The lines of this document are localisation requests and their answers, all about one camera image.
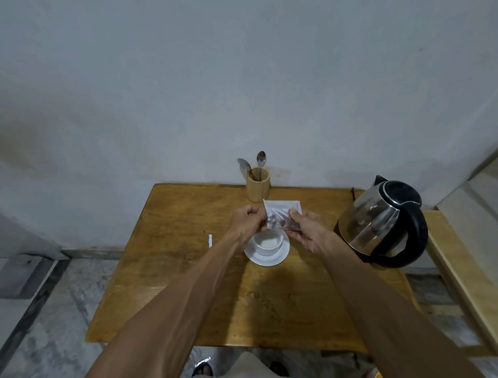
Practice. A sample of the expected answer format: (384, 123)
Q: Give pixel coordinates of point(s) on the person's right hand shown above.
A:
(315, 235)

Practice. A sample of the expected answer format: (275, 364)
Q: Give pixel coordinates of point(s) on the person's left hand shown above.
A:
(243, 226)

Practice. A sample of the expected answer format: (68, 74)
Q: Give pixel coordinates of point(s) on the person's left thumb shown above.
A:
(255, 209)

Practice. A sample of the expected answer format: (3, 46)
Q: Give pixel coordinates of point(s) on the person's right thumb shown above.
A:
(297, 215)

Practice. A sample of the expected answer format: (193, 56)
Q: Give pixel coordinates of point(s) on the silver foil sachet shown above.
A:
(281, 210)

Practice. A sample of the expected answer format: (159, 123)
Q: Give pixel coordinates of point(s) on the person's right forearm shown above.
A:
(385, 315)

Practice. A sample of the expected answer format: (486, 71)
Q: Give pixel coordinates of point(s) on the person's left forearm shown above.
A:
(183, 303)

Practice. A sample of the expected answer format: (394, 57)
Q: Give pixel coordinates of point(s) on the wooden utensil holder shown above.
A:
(257, 189)

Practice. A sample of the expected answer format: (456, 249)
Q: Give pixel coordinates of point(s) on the white ceramic cup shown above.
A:
(268, 244)

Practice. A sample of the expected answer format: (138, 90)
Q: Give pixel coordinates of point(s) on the metal spoon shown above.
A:
(261, 159)
(244, 165)

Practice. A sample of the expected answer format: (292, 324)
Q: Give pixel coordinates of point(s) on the white ceramic saucer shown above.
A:
(268, 261)

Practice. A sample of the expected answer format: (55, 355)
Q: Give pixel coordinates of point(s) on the person's left black sandal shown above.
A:
(203, 368)

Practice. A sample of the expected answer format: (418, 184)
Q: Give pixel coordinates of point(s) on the light wooden bench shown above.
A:
(459, 268)

